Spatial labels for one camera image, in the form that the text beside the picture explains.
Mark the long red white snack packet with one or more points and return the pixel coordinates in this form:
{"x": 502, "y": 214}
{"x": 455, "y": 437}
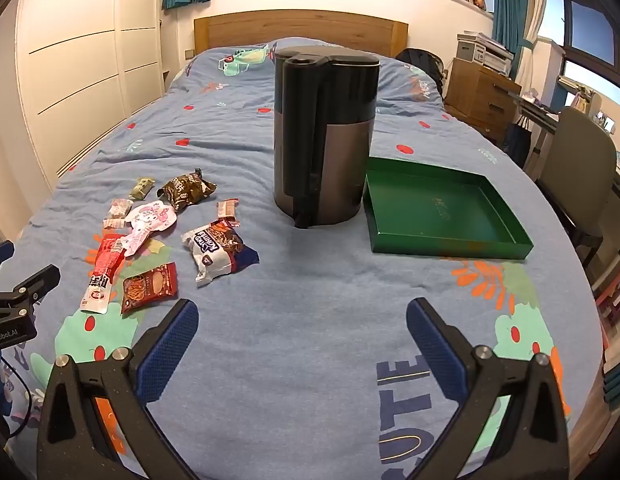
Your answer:
{"x": 109, "y": 257}

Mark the white blue cookie bag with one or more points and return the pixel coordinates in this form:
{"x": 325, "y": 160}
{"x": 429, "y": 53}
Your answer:
{"x": 218, "y": 250}

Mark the small pink white candy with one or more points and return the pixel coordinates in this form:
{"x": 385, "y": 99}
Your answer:
{"x": 119, "y": 208}

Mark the black grey cylindrical appliance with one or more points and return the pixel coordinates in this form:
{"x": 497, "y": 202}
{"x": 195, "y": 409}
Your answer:
{"x": 325, "y": 108}

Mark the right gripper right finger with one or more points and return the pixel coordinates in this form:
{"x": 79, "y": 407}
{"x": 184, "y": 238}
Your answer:
{"x": 531, "y": 442}

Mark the green shallow tray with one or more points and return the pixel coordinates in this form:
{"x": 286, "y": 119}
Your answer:
{"x": 420, "y": 209}

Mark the wooden drawer cabinet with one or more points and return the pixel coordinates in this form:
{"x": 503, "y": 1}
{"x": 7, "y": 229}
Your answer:
{"x": 481, "y": 98}

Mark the blue patterned bedspread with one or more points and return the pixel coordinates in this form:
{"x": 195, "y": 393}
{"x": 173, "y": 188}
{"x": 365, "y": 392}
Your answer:
{"x": 302, "y": 366}

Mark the teal right curtain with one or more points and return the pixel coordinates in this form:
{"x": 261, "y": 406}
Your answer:
{"x": 509, "y": 29}

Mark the white wardrobe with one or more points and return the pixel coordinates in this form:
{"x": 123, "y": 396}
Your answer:
{"x": 83, "y": 67}

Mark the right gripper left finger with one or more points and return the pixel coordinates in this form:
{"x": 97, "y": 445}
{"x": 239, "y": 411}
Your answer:
{"x": 73, "y": 441}

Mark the black bag by bed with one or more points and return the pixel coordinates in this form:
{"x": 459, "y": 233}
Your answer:
{"x": 429, "y": 63}

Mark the wooden headboard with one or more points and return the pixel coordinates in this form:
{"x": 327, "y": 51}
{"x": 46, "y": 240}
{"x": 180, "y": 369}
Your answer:
{"x": 350, "y": 30}

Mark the grey office chair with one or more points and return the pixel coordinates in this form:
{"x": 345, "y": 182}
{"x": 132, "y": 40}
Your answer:
{"x": 577, "y": 177}

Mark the red white small wrapper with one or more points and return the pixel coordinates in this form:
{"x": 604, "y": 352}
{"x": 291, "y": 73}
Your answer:
{"x": 226, "y": 211}

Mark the pink white cartoon packet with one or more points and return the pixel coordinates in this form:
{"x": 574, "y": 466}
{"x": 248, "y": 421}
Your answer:
{"x": 144, "y": 220}

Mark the brown foil snack bag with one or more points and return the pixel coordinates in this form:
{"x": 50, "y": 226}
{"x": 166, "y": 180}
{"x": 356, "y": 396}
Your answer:
{"x": 186, "y": 190}

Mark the small red snack packet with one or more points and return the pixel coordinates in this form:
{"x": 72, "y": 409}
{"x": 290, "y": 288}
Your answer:
{"x": 149, "y": 286}

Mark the white printer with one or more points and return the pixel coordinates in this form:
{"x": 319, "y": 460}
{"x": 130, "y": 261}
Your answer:
{"x": 478, "y": 48}

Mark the olive green small candy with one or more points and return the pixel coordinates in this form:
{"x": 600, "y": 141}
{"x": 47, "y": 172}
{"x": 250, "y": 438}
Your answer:
{"x": 141, "y": 188}

